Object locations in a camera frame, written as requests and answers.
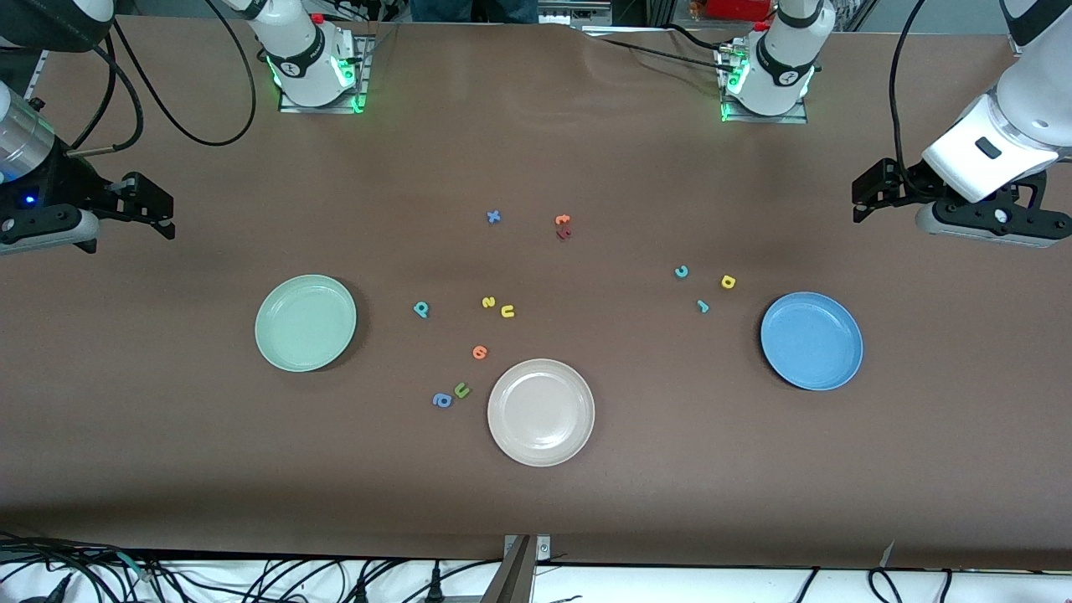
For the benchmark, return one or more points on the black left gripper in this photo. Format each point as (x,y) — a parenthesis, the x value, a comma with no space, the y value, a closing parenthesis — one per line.
(910,182)

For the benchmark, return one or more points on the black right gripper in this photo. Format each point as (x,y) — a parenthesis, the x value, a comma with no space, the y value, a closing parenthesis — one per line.
(74,186)

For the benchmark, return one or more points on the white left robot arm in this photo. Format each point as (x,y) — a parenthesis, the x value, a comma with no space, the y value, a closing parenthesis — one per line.
(1030,100)

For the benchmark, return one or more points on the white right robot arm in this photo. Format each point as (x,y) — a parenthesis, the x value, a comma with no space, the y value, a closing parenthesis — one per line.
(306,67)

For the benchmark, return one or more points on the blue plate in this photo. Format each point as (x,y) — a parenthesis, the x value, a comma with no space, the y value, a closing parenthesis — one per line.
(811,341)

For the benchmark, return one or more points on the green plate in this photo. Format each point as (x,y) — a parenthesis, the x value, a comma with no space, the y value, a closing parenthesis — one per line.
(306,322)

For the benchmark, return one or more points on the red box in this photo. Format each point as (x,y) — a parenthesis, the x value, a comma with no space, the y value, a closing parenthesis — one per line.
(737,8)

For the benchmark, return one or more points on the blue foam letter a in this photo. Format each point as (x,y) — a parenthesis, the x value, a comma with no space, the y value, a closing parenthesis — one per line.
(442,400)

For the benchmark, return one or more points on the person in blue jeans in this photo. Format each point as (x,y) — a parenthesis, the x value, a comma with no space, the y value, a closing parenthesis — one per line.
(473,10)

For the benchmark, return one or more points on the brown table cover sheet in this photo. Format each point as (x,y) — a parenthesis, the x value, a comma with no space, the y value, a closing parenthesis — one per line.
(628,502)

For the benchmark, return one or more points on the beige plate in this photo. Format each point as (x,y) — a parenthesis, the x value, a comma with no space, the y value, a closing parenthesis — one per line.
(541,412)

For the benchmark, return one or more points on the black power plug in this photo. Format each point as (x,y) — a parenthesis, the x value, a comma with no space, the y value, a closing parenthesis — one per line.
(435,586)
(360,590)

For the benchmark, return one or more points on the grey metal beam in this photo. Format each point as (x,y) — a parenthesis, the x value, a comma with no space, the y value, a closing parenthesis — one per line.
(512,578)

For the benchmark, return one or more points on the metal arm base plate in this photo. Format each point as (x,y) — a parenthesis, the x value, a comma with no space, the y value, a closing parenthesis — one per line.
(322,109)
(766,119)

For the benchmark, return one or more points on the aluminium frame rail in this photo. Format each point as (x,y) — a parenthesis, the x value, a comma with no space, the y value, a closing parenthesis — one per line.
(38,75)
(1015,46)

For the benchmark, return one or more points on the silver corner bracket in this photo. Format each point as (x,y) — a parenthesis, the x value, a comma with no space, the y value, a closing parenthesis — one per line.
(543,548)

